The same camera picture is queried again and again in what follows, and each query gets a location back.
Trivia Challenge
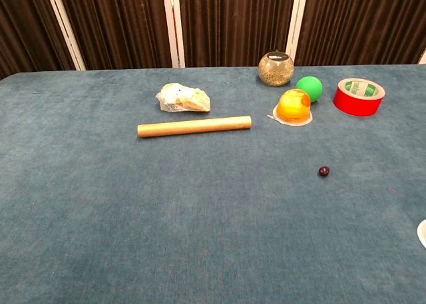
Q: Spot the white paper cup leaf print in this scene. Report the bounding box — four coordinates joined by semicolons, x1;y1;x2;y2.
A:
416;219;426;249

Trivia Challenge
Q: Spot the orange jelly cup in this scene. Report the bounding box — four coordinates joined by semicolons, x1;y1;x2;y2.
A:
267;88;314;127

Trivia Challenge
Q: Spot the wooden cylinder rod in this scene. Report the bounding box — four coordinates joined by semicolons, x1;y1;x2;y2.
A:
137;115;252;138

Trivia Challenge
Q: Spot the crumpled plastic wrapper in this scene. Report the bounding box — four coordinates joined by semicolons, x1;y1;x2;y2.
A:
155;82;212;113

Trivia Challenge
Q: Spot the blue table cloth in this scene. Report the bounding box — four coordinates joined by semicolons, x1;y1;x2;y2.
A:
0;63;426;304

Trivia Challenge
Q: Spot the round glass jar with grains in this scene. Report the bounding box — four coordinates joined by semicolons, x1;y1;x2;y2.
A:
258;51;295;86

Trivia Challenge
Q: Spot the green ball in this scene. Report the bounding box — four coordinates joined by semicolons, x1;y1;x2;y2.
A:
295;75;323;103

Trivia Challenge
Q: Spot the dark brown curtain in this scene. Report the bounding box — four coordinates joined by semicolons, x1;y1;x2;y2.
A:
0;0;426;80

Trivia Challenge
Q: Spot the red tape roll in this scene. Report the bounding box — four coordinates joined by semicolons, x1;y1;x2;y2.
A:
333;77;386;117

